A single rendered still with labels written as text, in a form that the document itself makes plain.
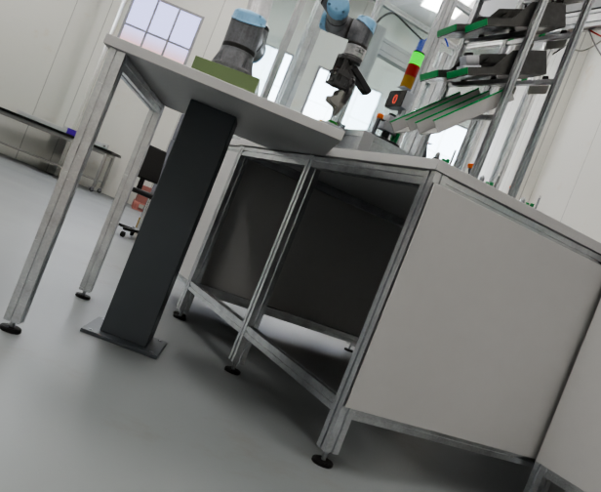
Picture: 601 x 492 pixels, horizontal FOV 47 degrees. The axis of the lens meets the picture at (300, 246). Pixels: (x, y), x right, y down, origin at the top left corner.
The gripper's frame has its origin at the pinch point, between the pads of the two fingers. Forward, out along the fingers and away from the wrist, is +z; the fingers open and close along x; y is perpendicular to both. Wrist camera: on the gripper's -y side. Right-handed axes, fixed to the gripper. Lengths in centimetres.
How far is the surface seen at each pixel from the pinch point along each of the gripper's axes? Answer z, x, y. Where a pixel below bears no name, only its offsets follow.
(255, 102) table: 17, 43, 45
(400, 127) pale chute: -1.0, 22.2, -13.8
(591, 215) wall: -94, -307, -479
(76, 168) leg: 52, 26, 80
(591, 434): 68, 93, -69
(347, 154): 16.3, 28.6, 4.6
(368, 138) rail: 6.5, 18.4, -5.8
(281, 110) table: 16, 46, 38
